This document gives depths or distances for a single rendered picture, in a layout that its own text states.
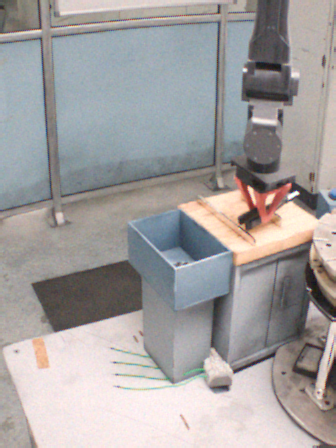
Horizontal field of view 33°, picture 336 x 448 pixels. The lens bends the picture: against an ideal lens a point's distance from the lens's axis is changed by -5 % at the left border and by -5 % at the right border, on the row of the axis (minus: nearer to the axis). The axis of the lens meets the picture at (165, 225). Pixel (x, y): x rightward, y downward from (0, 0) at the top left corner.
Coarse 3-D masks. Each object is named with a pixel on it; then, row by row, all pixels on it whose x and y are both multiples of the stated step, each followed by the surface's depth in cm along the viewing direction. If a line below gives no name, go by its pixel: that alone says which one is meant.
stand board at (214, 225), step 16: (240, 192) 113; (192, 208) 107; (224, 208) 107; (240, 208) 108; (288, 208) 108; (208, 224) 102; (224, 224) 103; (272, 224) 103; (288, 224) 103; (304, 224) 103; (224, 240) 98; (240, 240) 98; (256, 240) 98; (272, 240) 98; (288, 240) 99; (304, 240) 101; (240, 256) 95; (256, 256) 97
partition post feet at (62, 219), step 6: (210, 180) 360; (216, 180) 353; (210, 186) 355; (216, 186) 354; (222, 186) 353; (228, 186) 355; (48, 216) 321; (60, 216) 315; (66, 216) 322; (48, 222) 317; (54, 222) 316; (60, 222) 315; (66, 222) 317
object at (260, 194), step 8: (240, 176) 95; (248, 176) 93; (248, 184) 94; (256, 184) 93; (280, 184) 93; (288, 184) 94; (256, 192) 92; (264, 192) 92; (272, 192) 93; (280, 192) 94; (256, 200) 94; (264, 200) 93; (280, 200) 96; (264, 208) 95; (272, 208) 97; (264, 216) 97
